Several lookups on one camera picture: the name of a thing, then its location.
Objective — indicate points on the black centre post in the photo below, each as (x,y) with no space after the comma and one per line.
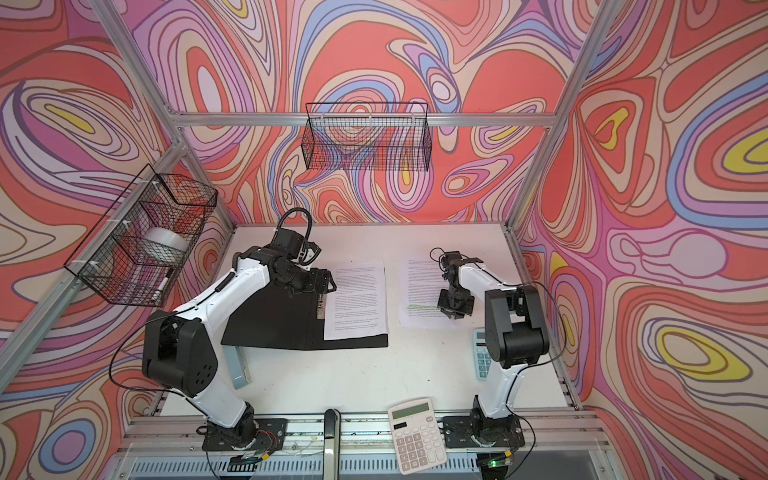
(331,445)

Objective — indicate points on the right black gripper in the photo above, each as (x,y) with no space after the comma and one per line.
(448,310)

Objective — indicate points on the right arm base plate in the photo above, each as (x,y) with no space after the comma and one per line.
(472,431)

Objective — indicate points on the black wire basket left wall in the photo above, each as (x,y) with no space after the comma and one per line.
(119,268)

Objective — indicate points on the black wire basket wall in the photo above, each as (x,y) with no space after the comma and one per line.
(119,268)
(367,136)

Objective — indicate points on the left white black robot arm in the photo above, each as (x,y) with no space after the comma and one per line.
(178,350)

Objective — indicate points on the white desktop calculator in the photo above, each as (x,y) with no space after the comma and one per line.
(417,438)

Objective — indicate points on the blue clip folder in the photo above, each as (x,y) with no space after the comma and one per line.
(272,318)

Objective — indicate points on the paper sheet with green highlight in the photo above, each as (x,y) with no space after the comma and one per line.
(420,283)

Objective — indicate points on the black wire basket back wall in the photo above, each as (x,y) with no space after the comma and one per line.
(367,136)

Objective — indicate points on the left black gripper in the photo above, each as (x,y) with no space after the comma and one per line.
(313,286)

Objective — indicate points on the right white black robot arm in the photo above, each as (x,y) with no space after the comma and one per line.
(515,332)

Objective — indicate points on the black white marker pen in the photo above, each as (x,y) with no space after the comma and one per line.
(160,292)

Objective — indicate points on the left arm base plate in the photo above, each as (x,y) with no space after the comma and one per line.
(266,435)

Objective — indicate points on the printed paper sheet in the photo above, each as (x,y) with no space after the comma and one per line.
(357,308)

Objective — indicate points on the metal folder lever clip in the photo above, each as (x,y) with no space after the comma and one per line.
(321,307)

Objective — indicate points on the teal calculator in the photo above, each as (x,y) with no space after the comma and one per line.
(482,359)

